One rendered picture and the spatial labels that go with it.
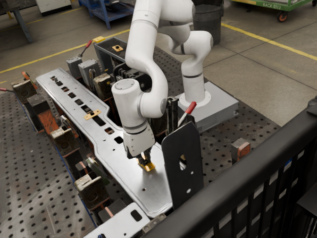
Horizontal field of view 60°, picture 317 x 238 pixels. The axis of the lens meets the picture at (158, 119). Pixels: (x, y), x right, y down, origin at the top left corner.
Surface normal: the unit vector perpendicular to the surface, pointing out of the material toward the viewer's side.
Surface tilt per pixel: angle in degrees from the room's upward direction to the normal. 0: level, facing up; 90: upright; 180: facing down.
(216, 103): 1
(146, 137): 91
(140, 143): 93
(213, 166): 0
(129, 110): 88
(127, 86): 2
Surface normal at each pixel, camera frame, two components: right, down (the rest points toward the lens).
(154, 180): -0.15, -0.78
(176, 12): 0.48, 0.27
